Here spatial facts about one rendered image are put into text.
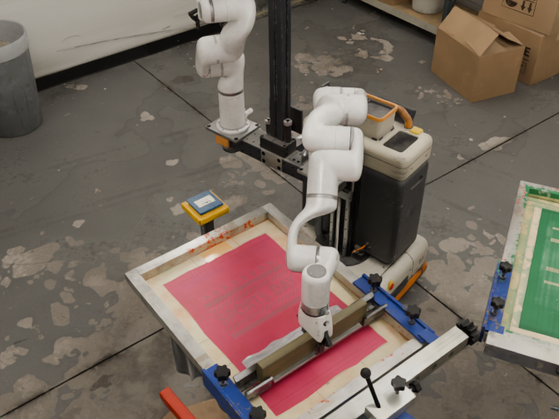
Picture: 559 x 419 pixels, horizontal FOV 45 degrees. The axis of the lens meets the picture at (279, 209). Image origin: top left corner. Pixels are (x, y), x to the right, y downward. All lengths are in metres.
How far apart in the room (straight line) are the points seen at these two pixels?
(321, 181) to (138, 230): 2.22
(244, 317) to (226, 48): 0.87
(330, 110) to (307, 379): 0.76
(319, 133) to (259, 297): 0.57
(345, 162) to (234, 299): 0.61
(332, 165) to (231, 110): 0.77
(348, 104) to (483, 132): 2.79
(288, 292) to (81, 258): 1.85
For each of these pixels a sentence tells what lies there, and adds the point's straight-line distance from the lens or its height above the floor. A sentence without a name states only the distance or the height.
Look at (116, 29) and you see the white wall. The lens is 5.45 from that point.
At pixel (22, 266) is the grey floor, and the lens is 3.85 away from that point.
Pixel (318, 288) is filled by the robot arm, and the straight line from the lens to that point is 1.73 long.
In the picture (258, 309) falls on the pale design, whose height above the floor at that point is 0.95.
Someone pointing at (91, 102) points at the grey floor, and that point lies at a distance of 5.11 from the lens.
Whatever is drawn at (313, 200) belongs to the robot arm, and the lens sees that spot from 1.79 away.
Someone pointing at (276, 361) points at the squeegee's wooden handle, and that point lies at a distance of 1.85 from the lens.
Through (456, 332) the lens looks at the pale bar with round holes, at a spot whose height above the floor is 1.04.
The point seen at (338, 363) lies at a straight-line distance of 1.98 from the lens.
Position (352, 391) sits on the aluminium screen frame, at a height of 0.99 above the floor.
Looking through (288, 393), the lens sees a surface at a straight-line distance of 1.91.
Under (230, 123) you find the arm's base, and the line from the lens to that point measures 2.51.
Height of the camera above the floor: 2.53
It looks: 40 degrees down
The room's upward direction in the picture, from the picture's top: 1 degrees counter-clockwise
